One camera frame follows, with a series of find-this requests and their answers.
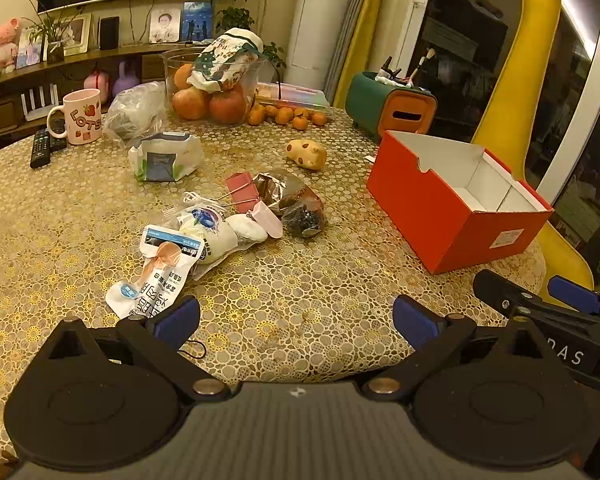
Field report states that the blue photo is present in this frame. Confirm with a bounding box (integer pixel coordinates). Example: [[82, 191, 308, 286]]
[[182, 1, 214, 42]]

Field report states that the red apple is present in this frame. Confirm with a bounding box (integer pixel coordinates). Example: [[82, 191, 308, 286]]
[[172, 87, 211, 121], [210, 87, 246, 124]]

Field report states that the orange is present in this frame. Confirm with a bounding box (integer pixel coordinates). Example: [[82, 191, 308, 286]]
[[174, 62, 196, 91]]

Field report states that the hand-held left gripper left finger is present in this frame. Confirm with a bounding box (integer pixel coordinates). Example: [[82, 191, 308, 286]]
[[45, 296, 231, 403]]

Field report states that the wooden tv cabinet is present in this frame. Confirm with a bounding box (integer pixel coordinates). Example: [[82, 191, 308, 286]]
[[0, 40, 206, 147]]

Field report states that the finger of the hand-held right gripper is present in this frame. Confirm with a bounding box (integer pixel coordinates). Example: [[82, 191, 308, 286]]
[[472, 269, 547, 319], [547, 275, 600, 315]]

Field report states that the pink binder clip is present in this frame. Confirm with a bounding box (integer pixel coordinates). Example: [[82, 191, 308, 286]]
[[224, 172, 267, 212]]

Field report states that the white framed photo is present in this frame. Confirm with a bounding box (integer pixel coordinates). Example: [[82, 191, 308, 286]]
[[62, 12, 92, 56]]

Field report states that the pink plush toy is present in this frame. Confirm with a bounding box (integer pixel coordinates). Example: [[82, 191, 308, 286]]
[[0, 17, 21, 68]]

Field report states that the pink plastic clip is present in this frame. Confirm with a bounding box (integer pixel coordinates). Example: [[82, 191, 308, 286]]
[[247, 201, 284, 239]]

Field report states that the white blue wet wipes pack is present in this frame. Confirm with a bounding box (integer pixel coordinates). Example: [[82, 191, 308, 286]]
[[128, 131, 202, 182]]

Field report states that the blueberry print pouch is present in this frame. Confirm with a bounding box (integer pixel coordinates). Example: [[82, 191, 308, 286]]
[[172, 205, 241, 266]]

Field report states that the pink strawberry mug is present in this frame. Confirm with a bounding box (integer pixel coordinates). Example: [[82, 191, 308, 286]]
[[47, 88, 103, 146]]

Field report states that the pile of tangerines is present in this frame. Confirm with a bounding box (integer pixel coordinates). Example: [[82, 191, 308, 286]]
[[247, 102, 327, 127]]

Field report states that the white door frame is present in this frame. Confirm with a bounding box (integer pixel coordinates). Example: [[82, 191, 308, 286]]
[[535, 0, 600, 206]]

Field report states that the clear bag of black clips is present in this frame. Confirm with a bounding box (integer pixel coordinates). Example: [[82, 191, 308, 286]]
[[280, 200, 327, 238]]

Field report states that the makeup brush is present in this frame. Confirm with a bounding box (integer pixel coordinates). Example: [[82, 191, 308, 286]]
[[414, 47, 437, 82]]

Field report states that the green orange tissue box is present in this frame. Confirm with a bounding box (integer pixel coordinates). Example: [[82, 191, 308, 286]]
[[345, 71, 437, 143]]

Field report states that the yellow grey curtain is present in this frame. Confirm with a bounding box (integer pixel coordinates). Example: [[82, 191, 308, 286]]
[[325, 0, 397, 108]]

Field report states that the gold lace patterned desktop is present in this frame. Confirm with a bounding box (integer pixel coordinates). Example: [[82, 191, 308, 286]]
[[0, 102, 548, 466]]

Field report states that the portrait photo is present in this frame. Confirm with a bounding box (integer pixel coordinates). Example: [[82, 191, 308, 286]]
[[149, 7, 182, 43]]

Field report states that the silver foil snack bag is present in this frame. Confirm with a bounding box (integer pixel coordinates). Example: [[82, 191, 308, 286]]
[[252, 170, 326, 211]]

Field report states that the red cardboard box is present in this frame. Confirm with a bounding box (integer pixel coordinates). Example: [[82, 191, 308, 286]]
[[366, 130, 555, 275]]

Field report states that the patterned cloth bag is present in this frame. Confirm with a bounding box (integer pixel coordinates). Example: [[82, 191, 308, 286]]
[[186, 27, 265, 93]]

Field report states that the white spouted pouch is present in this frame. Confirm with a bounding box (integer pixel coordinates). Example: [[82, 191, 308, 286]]
[[105, 240, 191, 322]]

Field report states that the white blue flat packet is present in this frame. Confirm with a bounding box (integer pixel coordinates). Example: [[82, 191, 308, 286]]
[[140, 225, 206, 266]]

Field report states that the yellow giraffe statue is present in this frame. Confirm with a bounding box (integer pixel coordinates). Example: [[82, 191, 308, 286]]
[[470, 0, 596, 306]]

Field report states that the white column air conditioner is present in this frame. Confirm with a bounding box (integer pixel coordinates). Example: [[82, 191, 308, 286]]
[[286, 0, 362, 97]]

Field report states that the pink lunch box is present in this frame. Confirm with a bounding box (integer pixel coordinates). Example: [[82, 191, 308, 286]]
[[83, 67, 112, 106]]

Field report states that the glass fruit bowl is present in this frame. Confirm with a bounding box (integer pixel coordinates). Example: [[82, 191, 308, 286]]
[[161, 47, 269, 124]]

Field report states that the clear plastic bag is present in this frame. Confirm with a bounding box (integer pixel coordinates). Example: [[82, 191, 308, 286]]
[[102, 81, 168, 148]]

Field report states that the potted grass plant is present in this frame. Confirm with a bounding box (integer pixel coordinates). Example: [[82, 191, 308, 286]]
[[22, 0, 83, 64]]

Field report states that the black speaker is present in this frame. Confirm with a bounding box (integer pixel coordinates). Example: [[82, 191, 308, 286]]
[[99, 16, 120, 51]]

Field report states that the cream spotted pig toy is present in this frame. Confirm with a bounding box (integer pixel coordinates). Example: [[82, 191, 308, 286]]
[[286, 139, 327, 171]]

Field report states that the white router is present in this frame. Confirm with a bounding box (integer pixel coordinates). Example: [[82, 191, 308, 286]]
[[22, 85, 61, 121]]

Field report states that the small unframed photo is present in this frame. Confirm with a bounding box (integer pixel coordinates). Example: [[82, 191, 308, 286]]
[[17, 27, 44, 69]]

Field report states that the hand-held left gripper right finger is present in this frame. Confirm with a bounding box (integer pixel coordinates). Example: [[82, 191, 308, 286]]
[[362, 295, 551, 403]]

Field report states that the black remote control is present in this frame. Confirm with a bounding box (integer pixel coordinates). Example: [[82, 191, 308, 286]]
[[30, 127, 68, 169]]

